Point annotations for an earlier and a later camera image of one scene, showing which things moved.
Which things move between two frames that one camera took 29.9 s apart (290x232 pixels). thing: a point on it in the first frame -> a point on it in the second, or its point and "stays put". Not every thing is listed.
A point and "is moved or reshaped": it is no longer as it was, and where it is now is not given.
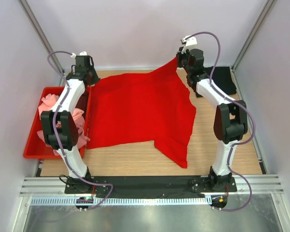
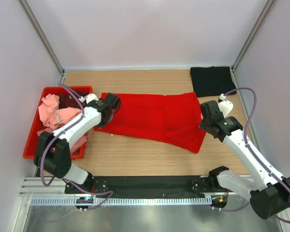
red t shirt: x=143 y=108 is moved or reshaped
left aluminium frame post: x=35 y=23 stays put
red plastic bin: x=34 y=148 stays put
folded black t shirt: x=222 y=77 stays put
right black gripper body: x=189 y=68 -> x=204 y=125
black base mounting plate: x=152 y=184 stays put
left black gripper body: x=92 y=66 -> x=105 y=122
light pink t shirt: x=48 y=101 stays put
